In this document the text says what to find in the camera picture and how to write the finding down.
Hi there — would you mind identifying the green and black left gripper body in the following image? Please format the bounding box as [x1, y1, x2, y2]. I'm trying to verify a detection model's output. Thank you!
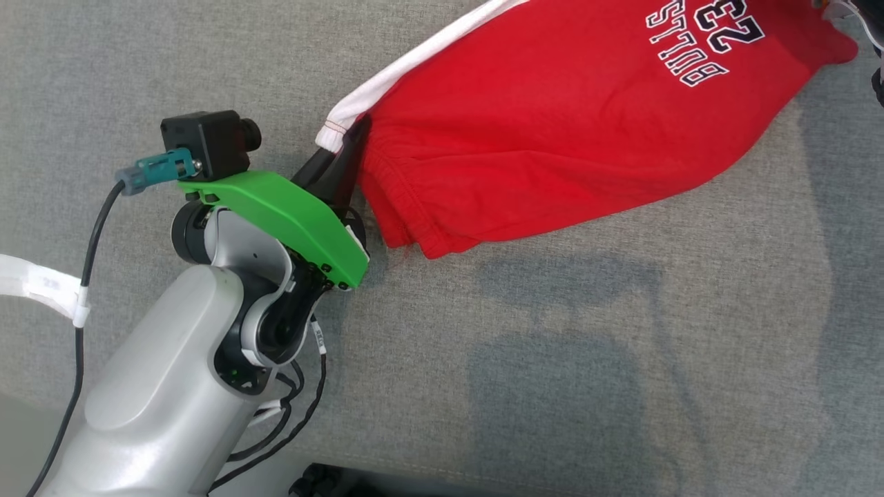
[178, 170, 372, 292]

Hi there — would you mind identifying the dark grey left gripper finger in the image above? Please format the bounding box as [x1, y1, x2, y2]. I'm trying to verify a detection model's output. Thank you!
[294, 146, 341, 191]
[329, 115, 372, 208]

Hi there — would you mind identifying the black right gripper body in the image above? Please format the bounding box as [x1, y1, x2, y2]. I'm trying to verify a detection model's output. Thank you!
[854, 0, 884, 37]

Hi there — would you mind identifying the red number 23 basketball jersey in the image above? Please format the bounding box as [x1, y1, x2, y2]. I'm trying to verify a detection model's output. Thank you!
[316, 0, 859, 260]

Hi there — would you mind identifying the black cable with teal connector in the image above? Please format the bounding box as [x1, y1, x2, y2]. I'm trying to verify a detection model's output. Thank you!
[24, 148, 200, 497]

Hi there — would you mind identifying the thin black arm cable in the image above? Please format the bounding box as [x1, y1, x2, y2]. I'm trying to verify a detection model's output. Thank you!
[207, 314, 329, 494]

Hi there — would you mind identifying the white cable strap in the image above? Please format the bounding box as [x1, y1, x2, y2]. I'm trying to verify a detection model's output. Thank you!
[0, 254, 92, 329]

